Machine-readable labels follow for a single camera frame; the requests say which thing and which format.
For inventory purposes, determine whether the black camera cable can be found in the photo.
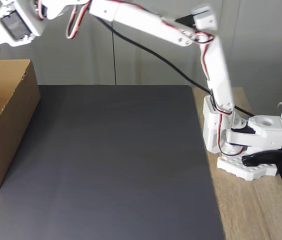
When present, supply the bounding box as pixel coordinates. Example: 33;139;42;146
98;17;256;117

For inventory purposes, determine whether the dark grey table mat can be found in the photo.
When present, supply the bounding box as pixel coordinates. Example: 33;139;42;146
0;84;226;240

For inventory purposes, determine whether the brown cardboard box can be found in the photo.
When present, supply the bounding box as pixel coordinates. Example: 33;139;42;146
0;59;41;192

